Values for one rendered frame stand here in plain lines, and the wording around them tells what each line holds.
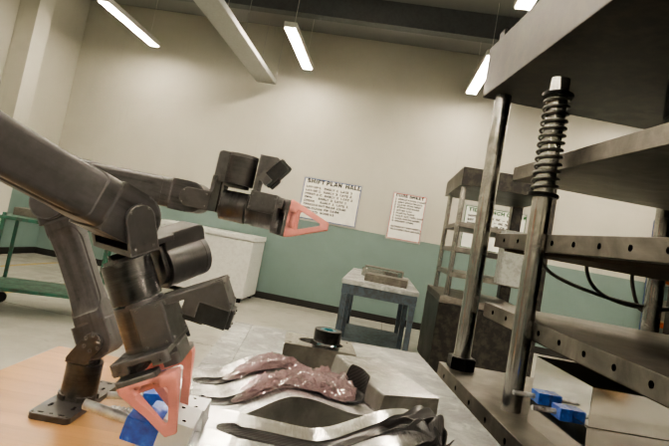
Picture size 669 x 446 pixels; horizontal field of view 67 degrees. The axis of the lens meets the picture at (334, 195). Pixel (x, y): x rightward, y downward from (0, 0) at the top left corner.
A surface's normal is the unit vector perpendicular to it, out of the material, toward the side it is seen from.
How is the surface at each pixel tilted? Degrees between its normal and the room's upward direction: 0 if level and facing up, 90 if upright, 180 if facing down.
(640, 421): 90
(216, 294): 94
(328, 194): 90
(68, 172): 85
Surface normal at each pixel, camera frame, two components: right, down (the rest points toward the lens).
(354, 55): -0.09, -0.09
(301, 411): 0.34, -0.01
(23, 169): 0.78, 0.14
